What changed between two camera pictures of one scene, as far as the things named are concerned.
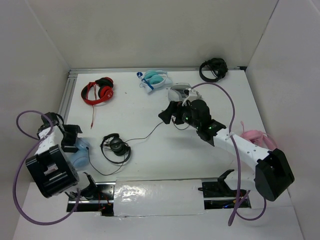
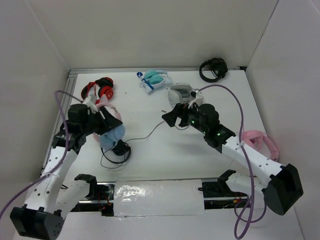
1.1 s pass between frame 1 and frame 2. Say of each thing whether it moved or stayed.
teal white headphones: stayed
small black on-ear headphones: stayed
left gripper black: moved
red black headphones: stayed
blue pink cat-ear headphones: moved
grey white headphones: stayed
